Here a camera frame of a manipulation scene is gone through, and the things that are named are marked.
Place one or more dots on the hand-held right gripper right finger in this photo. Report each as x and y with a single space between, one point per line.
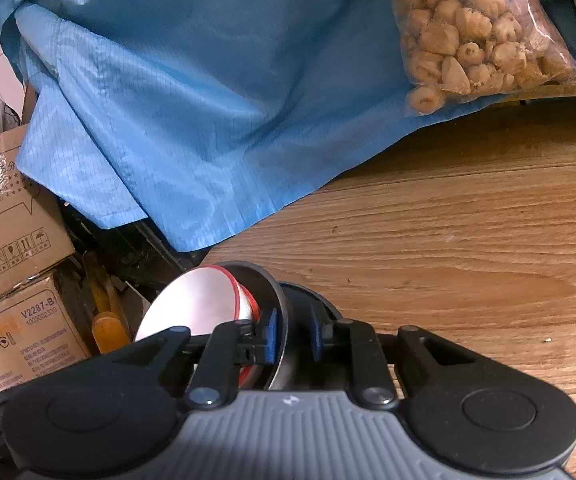
316 336

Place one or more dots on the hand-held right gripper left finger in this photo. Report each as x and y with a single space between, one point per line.
270 336

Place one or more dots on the steel bowl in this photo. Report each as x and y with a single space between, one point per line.
295 310

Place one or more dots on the white bowl with red rim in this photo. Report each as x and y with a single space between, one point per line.
250 305
188 305

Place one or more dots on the printed cardboard box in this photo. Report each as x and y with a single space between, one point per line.
28 340

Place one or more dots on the plain cardboard box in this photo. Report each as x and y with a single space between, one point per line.
13 220

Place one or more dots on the light blue cloth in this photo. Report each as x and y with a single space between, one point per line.
193 110

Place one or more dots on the clear bag of snacks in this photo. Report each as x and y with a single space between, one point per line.
457 35

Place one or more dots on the wooden shelf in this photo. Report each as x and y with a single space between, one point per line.
567 89

